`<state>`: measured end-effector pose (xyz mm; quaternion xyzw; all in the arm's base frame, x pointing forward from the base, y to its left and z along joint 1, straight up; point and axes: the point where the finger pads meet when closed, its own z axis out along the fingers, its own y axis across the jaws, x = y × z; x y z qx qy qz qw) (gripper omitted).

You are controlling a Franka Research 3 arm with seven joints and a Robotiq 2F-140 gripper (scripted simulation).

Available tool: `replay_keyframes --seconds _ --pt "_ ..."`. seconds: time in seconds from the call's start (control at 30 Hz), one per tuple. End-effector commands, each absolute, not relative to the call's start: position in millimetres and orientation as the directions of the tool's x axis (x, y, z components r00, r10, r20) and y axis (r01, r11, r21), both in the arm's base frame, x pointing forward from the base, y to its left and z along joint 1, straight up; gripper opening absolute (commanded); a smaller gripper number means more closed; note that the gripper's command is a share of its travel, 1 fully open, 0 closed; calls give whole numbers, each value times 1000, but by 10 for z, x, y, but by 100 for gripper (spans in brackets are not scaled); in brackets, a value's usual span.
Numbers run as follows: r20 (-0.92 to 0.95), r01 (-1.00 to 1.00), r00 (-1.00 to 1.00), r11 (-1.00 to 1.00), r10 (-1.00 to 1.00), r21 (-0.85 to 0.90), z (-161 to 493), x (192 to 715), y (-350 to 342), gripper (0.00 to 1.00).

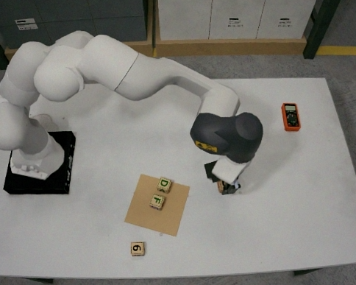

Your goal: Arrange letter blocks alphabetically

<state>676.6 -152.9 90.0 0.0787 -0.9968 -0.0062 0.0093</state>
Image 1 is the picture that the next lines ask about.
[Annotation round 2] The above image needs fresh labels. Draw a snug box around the wooden letter block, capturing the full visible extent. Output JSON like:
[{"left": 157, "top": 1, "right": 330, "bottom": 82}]
[
  {"left": 157, "top": 177, "right": 172, "bottom": 194},
  {"left": 216, "top": 180, "right": 226, "bottom": 194},
  {"left": 149, "top": 194, "right": 165, "bottom": 211}
]

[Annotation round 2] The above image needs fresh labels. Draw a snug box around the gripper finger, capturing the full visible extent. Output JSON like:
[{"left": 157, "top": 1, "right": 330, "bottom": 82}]
[{"left": 221, "top": 178, "right": 241, "bottom": 195}]

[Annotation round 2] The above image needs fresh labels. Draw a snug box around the orange digital multimeter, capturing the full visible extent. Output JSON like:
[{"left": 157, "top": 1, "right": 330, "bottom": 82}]
[{"left": 281, "top": 103, "right": 301, "bottom": 132}]

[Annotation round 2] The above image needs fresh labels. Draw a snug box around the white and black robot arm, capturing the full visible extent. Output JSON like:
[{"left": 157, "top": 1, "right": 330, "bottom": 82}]
[{"left": 0, "top": 31, "right": 263, "bottom": 185}]

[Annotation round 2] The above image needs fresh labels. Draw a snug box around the tan square mat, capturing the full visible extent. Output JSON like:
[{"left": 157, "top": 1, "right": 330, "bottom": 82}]
[{"left": 124, "top": 174, "right": 190, "bottom": 236}]

